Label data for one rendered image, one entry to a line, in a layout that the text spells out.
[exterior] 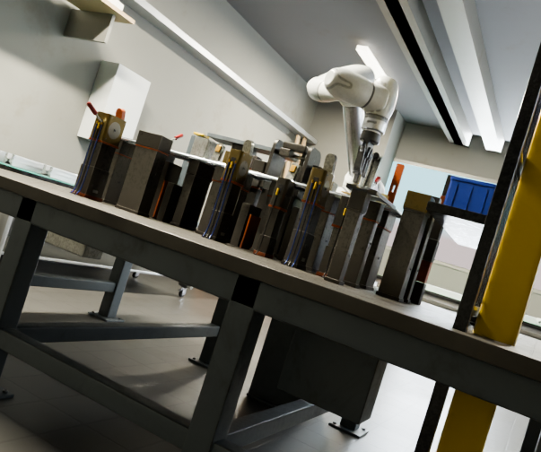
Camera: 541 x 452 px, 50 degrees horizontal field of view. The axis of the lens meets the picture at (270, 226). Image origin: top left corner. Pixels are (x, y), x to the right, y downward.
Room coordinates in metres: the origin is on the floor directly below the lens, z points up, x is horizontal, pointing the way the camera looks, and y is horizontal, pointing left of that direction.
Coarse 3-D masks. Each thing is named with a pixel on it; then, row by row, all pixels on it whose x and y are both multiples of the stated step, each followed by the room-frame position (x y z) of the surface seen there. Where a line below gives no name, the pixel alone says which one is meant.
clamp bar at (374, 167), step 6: (378, 156) 2.26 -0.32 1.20; (372, 162) 2.29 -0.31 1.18; (378, 162) 2.28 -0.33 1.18; (372, 168) 2.29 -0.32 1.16; (378, 168) 2.27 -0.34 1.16; (366, 174) 2.28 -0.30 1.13; (372, 174) 2.28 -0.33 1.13; (366, 180) 2.28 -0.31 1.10; (372, 180) 2.26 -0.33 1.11; (372, 186) 2.28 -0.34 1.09
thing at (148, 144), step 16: (144, 144) 2.31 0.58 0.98; (160, 144) 2.29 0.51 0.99; (144, 160) 2.31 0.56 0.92; (160, 160) 2.32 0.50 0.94; (128, 176) 2.33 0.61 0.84; (144, 176) 2.30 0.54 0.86; (160, 176) 2.35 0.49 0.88; (128, 192) 2.32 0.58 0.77; (144, 192) 2.29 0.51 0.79; (128, 208) 2.31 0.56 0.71; (144, 208) 2.32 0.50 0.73
